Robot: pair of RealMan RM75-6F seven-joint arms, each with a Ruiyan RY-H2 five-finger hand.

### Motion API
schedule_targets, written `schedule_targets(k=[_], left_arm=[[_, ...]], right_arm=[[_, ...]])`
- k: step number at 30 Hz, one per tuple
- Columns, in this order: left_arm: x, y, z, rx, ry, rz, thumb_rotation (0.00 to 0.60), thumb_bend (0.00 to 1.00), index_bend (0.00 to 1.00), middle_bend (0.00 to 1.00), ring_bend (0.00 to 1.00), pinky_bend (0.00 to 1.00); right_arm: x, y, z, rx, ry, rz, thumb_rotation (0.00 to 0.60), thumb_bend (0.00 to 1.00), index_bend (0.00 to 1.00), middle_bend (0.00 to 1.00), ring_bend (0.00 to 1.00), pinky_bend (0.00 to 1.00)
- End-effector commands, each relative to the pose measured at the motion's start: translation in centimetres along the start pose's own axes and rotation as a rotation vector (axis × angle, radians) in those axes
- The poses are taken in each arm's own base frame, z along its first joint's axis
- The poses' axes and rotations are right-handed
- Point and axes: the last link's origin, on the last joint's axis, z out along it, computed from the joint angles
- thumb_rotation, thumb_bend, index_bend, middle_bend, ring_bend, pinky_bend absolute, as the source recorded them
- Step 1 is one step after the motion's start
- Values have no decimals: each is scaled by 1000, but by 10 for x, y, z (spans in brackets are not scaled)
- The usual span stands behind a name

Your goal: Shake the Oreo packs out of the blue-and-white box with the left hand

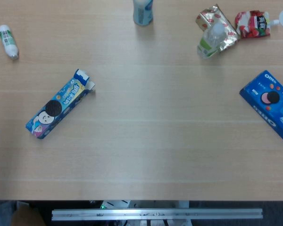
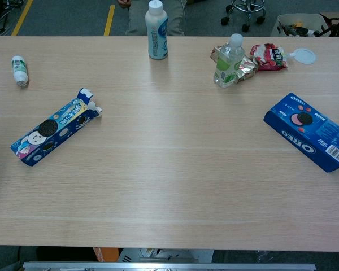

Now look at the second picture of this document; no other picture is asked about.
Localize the black equipment with cables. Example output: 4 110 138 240
0 0 25 36

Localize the round white plastic lid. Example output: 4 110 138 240
288 48 318 65

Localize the chrome swivel stool base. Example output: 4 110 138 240
220 0 267 32

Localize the gold foil snack packet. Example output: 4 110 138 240
210 46 258 85

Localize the red strawberry drink pouch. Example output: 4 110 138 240
249 43 289 72

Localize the clear green-label water bottle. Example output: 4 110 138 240
213 33 246 89

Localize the aluminium profile rail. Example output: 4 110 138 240
22 261 316 271

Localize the small white green-label bottle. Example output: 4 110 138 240
11 55 30 89

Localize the large blue Oreo box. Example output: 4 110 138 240
263 92 339 173

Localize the robot base under table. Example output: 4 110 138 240
93 247 215 263

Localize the white bin with clutter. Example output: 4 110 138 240
270 13 333 38

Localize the black tripod stand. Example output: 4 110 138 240
318 6 339 38

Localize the tall white blue-label bottle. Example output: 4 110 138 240
145 0 170 60

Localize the seated person in khaki trousers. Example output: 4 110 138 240
117 0 186 37

